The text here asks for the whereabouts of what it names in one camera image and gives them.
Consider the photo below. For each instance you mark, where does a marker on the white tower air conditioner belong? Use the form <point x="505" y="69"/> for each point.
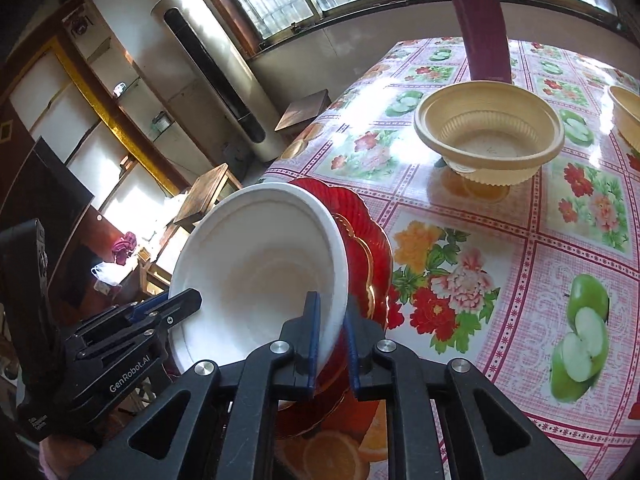
<point x="215" y="60"/>

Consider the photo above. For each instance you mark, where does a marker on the wooden side table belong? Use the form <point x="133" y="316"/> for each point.
<point x="210" y="192"/>

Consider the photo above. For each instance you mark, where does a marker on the small wooden stool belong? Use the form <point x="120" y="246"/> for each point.
<point x="302" y="107"/>

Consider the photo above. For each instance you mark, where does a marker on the white bowl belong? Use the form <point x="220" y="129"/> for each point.
<point x="250" y="260"/>

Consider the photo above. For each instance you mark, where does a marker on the small wall ornament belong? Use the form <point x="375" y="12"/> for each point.
<point x="81" y="24"/>

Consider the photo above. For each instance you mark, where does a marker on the red plate with gold rim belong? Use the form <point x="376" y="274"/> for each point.
<point x="357" y="270"/>

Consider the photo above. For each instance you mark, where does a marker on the white plastic bag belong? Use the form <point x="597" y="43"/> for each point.
<point x="105" y="275"/>

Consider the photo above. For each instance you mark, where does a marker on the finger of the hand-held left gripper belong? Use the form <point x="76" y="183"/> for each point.
<point x="147" y="307"/>
<point x="182" y="305"/>

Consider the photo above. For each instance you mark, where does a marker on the red glass plate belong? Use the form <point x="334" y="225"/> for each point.
<point x="367" y="245"/>

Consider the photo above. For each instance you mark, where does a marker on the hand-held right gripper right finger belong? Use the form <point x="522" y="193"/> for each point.
<point x="350" y="355"/>

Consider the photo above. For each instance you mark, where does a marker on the maroon thermos bottle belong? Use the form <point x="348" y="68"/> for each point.
<point x="477" y="20"/>

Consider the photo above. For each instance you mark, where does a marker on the yellow plastic bowl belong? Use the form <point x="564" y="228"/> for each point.
<point x="492" y="125"/>
<point x="627" y="115"/>

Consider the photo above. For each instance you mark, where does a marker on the black television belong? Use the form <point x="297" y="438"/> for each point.
<point x="40" y="195"/>

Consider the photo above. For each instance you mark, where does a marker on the green jar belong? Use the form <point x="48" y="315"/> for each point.
<point x="161" y="122"/>

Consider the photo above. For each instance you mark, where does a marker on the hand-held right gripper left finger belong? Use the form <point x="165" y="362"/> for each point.
<point x="314" y="340"/>

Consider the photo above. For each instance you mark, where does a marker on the magenta cloth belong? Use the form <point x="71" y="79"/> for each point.
<point x="124" y="247"/>

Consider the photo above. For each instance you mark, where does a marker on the wooden wall cabinet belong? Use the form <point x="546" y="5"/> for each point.
<point x="75" y="105"/>

